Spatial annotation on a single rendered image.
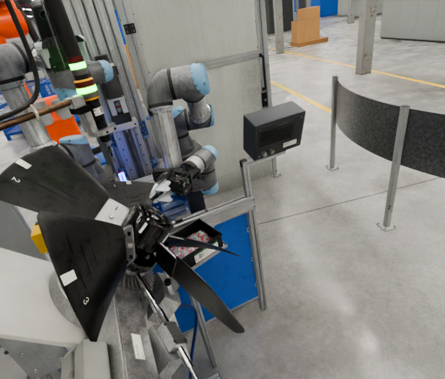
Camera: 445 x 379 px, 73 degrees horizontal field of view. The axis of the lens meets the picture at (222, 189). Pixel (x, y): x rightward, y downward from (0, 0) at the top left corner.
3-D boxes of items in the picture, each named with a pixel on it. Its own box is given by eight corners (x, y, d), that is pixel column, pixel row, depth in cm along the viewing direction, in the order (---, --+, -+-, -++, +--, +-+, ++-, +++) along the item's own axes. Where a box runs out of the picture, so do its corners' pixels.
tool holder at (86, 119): (94, 141, 69) (77, 98, 64) (76, 139, 73) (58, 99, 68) (122, 127, 75) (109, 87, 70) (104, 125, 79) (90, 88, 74)
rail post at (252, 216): (262, 311, 190) (248, 211, 150) (258, 307, 193) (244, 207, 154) (267, 308, 191) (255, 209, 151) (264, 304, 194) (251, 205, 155)
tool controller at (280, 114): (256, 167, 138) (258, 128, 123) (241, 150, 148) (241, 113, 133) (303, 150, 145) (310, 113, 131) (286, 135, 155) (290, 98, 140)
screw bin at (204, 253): (182, 274, 117) (178, 262, 113) (161, 254, 129) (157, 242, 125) (225, 246, 127) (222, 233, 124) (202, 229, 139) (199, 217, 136)
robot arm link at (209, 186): (193, 189, 130) (188, 167, 124) (219, 184, 130) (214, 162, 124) (193, 199, 123) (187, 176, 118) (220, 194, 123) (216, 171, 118)
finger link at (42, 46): (52, 69, 70) (62, 65, 78) (40, 41, 67) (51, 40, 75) (37, 72, 70) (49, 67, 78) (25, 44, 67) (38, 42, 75)
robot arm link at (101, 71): (41, 64, 133) (118, 87, 113) (16, 70, 125) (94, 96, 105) (31, 35, 126) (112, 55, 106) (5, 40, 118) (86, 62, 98)
